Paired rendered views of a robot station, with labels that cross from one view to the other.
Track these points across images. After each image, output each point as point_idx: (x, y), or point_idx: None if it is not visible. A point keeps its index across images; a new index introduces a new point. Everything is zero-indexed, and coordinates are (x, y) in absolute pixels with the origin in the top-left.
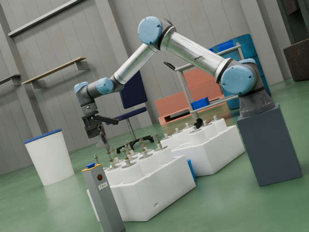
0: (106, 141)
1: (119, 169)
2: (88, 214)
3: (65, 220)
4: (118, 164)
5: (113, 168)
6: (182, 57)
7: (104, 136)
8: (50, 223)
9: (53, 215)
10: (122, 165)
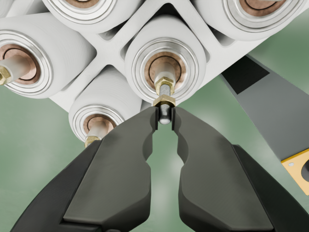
0: (214, 147)
1: (201, 46)
2: (58, 130)
3: (50, 165)
4: (60, 56)
5: (198, 73)
6: None
7: (285, 206)
8: (47, 182)
9: (0, 186)
10: (55, 39)
